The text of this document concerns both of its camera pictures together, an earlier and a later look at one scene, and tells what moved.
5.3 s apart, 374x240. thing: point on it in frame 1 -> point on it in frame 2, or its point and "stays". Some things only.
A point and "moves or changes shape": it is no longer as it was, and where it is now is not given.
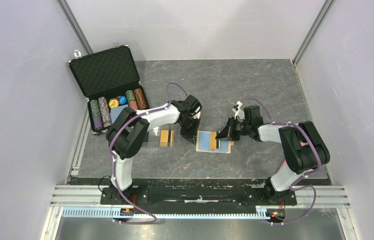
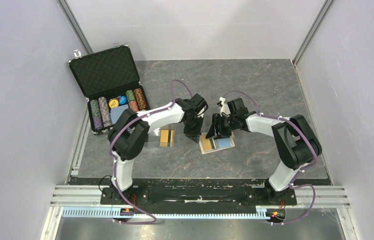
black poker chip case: x=109 y=80 stays
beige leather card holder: x=206 y=142 moves or changes shape
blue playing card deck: x=114 y=112 stays
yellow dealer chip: x=114 y=103 stays
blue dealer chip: x=122 y=100 stays
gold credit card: x=213 y=140 -> x=207 y=144
